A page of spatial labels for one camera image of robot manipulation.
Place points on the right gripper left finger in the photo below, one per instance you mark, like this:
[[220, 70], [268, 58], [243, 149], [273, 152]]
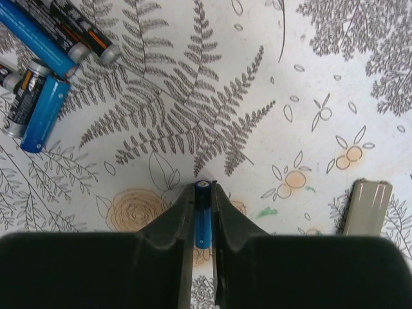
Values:
[[150, 268]]

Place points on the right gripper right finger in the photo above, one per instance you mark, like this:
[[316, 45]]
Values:
[[254, 269]]

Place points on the blue AA battery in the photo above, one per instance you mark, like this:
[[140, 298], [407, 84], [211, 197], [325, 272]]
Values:
[[203, 230]]

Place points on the grey remote battery cover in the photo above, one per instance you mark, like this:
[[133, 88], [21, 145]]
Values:
[[367, 209]]

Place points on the floral patterned table mat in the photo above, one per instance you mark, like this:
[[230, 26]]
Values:
[[285, 104]]

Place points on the blue battery lower left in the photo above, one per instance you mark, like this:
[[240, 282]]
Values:
[[45, 114]]

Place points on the black orange battery lower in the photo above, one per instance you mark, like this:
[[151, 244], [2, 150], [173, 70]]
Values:
[[26, 98]]

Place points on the black orange battery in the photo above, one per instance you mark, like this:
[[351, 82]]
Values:
[[26, 98], [55, 31], [99, 43], [10, 78]]

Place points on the black orange battery left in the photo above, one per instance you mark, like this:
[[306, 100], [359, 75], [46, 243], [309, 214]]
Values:
[[10, 78]]

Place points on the blue battery diagonal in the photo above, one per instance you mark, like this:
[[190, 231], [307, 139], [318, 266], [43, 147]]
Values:
[[28, 32]]

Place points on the black orange battery right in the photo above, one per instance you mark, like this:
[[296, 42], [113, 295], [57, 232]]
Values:
[[99, 43]]

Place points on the black orange battery middle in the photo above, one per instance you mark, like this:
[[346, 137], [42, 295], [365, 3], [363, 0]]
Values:
[[55, 31]]

